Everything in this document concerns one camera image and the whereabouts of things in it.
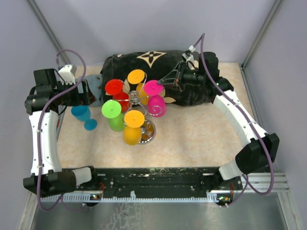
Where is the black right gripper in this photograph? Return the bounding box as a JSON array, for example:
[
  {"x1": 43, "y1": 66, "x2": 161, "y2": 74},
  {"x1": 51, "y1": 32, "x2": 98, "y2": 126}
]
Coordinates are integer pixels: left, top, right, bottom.
[{"x1": 157, "y1": 60, "x2": 205, "y2": 92}]

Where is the orange plastic wine glass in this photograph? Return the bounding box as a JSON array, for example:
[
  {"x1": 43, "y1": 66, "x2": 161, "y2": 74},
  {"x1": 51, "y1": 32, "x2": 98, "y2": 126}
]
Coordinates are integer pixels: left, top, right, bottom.
[
  {"x1": 127, "y1": 69, "x2": 149, "y2": 105},
  {"x1": 123, "y1": 110, "x2": 145, "y2": 146}
]

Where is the magenta plastic wine glass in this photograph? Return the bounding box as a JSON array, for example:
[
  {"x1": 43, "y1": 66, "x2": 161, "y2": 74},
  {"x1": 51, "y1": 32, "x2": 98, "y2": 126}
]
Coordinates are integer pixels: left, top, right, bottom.
[{"x1": 144, "y1": 80, "x2": 166, "y2": 117}]

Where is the red plastic wine glass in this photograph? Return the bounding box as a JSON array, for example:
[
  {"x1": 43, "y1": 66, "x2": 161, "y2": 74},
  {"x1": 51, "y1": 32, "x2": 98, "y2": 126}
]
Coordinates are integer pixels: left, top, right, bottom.
[{"x1": 105, "y1": 79, "x2": 130, "y2": 113}]

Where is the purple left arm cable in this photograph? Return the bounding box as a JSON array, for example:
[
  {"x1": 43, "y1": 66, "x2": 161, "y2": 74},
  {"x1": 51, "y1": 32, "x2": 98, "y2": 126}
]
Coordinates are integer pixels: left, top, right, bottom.
[{"x1": 37, "y1": 49, "x2": 87, "y2": 212}]

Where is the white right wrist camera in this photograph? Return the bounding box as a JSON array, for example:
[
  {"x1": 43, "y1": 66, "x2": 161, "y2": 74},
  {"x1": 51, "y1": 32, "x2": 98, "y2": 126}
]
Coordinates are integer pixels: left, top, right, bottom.
[{"x1": 182, "y1": 46, "x2": 199, "y2": 64}]

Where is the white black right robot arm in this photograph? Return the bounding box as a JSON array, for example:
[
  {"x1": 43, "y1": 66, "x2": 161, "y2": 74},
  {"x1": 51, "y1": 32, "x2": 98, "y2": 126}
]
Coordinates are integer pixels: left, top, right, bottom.
[{"x1": 158, "y1": 52, "x2": 280, "y2": 190}]

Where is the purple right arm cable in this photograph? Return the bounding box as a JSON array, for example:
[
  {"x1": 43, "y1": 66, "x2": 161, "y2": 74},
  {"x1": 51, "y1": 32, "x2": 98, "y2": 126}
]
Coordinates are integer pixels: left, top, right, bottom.
[{"x1": 193, "y1": 33, "x2": 275, "y2": 207}]

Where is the back orange plastic wine glass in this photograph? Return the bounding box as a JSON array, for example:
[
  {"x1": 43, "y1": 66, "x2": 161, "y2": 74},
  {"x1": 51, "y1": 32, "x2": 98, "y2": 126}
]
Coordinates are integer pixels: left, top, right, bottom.
[{"x1": 127, "y1": 69, "x2": 149, "y2": 105}]

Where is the green plastic wine glass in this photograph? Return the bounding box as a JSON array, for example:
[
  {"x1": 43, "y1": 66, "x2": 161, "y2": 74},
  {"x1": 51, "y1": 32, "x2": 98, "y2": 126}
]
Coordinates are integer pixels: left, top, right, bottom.
[{"x1": 101, "y1": 100, "x2": 125, "y2": 132}]

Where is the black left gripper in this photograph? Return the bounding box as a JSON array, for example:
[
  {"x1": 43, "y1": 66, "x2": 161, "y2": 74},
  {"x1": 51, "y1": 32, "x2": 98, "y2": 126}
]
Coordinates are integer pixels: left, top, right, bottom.
[{"x1": 53, "y1": 79, "x2": 96, "y2": 106}]

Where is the light blue denim cloth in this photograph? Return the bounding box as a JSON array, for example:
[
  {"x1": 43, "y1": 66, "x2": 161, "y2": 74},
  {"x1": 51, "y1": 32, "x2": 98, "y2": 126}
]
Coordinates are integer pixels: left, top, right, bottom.
[{"x1": 84, "y1": 74, "x2": 104, "y2": 107}]

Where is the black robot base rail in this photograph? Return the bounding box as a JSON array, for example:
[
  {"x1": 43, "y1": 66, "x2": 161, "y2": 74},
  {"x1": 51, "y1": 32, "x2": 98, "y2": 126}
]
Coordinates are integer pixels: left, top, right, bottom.
[{"x1": 77, "y1": 167, "x2": 242, "y2": 202}]

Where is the black floral plush pillow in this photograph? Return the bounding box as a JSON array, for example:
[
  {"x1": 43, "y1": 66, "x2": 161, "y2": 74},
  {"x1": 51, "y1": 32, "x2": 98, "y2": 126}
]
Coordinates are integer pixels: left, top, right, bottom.
[{"x1": 101, "y1": 50, "x2": 219, "y2": 106}]

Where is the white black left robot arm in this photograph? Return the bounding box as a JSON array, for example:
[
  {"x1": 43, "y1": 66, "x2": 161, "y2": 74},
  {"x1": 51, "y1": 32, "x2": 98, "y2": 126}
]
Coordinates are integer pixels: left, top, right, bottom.
[{"x1": 23, "y1": 65, "x2": 100, "y2": 197}]

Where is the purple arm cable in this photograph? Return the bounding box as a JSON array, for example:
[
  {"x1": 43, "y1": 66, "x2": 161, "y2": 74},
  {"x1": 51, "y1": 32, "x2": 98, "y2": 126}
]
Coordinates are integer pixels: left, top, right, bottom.
[
  {"x1": 193, "y1": 33, "x2": 275, "y2": 207},
  {"x1": 37, "y1": 49, "x2": 87, "y2": 212}
]

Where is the front orange plastic wine glass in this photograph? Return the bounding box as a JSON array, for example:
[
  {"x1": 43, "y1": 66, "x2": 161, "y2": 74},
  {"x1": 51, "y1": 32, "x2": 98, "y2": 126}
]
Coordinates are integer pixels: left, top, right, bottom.
[{"x1": 123, "y1": 110, "x2": 145, "y2": 146}]

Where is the blue plastic wine glass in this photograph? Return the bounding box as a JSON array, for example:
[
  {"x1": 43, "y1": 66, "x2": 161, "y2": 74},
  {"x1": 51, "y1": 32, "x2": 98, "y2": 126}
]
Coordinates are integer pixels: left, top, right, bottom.
[{"x1": 71, "y1": 105, "x2": 97, "y2": 131}]

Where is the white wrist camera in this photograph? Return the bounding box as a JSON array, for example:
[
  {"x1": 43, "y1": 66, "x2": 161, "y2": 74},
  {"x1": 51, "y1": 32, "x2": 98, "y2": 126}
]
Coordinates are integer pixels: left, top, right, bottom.
[
  {"x1": 182, "y1": 46, "x2": 199, "y2": 64},
  {"x1": 58, "y1": 64, "x2": 77, "y2": 85}
]

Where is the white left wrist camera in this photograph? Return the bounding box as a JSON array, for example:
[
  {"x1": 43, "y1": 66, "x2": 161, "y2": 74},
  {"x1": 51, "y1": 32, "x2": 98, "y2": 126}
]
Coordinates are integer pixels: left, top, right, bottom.
[{"x1": 58, "y1": 64, "x2": 77, "y2": 85}]

